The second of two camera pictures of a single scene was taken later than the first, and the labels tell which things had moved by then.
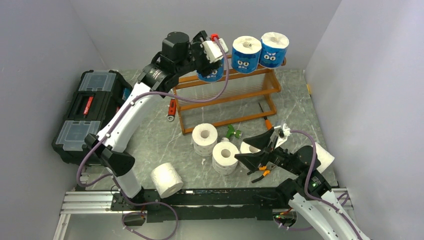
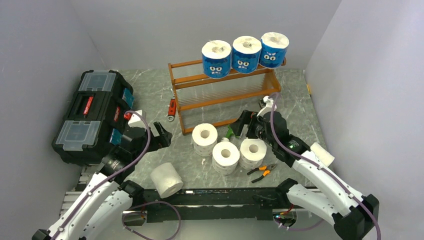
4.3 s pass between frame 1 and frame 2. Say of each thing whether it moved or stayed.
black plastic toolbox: stayed
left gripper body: moved
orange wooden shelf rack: stayed
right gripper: moved
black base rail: stayed
